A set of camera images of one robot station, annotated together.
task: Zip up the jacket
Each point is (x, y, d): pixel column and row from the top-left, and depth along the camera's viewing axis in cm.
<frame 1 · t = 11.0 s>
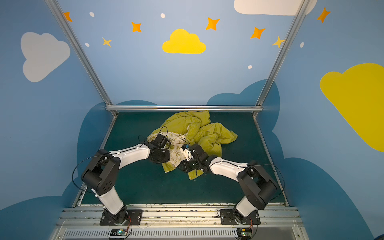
left hand: (168, 158, 94), fingers closed
right hand: (181, 164, 86), fingers open
green jacket with printed lining: (188, 128, 108), point 5 cm above the table

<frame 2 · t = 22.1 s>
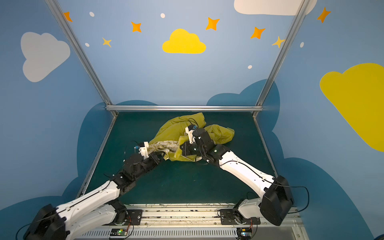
left hand: (165, 150, 78), fingers closed
right hand: (180, 145, 76), fingers closed
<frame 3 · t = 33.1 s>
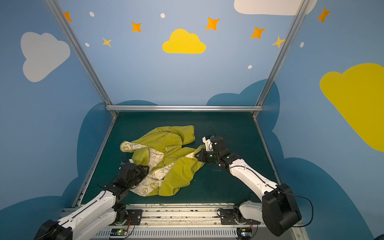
left hand: (148, 167, 87), fingers open
right hand: (195, 154, 82), fingers closed
green jacket with printed lining: (171, 165, 89), point 6 cm above the table

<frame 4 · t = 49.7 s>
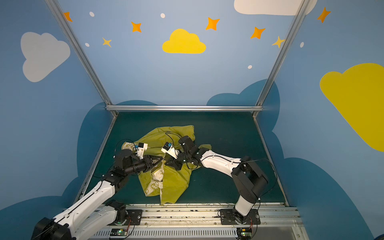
left hand: (162, 157, 78), fingers closed
right hand: (167, 161, 81), fingers closed
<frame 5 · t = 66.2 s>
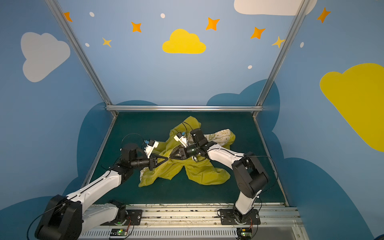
left hand: (166, 158, 79), fingers closed
right hand: (173, 156, 81), fingers open
green jacket with printed lining: (199, 172, 90), point 3 cm above the table

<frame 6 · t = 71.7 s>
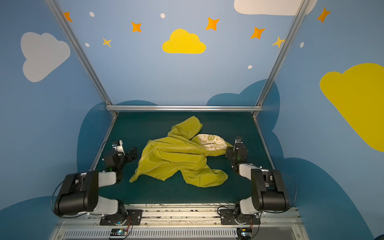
left hand: (127, 148, 93), fingers open
right hand: (236, 147, 95), fingers open
